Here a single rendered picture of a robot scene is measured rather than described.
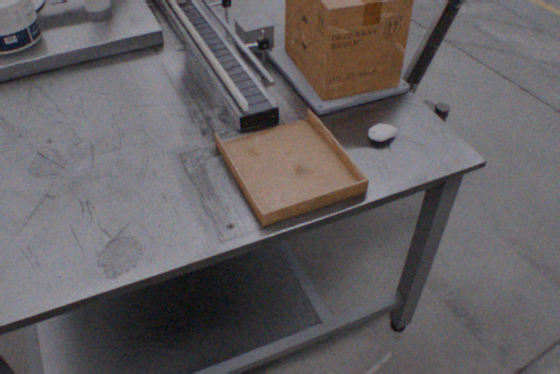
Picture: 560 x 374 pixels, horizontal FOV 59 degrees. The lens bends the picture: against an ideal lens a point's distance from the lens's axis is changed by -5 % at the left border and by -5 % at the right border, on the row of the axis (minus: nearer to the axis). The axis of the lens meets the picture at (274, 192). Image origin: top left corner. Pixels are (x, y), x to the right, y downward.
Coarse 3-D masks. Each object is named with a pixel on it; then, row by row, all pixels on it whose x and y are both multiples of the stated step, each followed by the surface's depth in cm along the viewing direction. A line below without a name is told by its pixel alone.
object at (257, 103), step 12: (192, 12) 173; (192, 24) 167; (204, 24) 167; (192, 36) 161; (204, 36) 161; (216, 36) 161; (216, 48) 155; (228, 60) 150; (216, 72) 145; (228, 72) 145; (240, 72) 145; (240, 84) 141; (252, 84) 141; (252, 96) 137; (264, 96) 137; (240, 108) 133; (252, 108) 133; (264, 108) 133
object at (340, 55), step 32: (288, 0) 146; (320, 0) 125; (352, 0) 125; (384, 0) 125; (288, 32) 153; (320, 32) 130; (352, 32) 128; (384, 32) 131; (320, 64) 135; (352, 64) 135; (384, 64) 139; (320, 96) 141
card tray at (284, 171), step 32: (288, 128) 135; (320, 128) 131; (256, 160) 126; (288, 160) 126; (320, 160) 126; (352, 160) 120; (256, 192) 118; (288, 192) 118; (320, 192) 118; (352, 192) 116
